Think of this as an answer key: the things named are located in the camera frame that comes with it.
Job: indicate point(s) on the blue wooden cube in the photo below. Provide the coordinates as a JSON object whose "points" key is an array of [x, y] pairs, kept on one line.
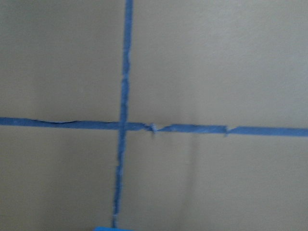
{"points": [[108, 229]]}

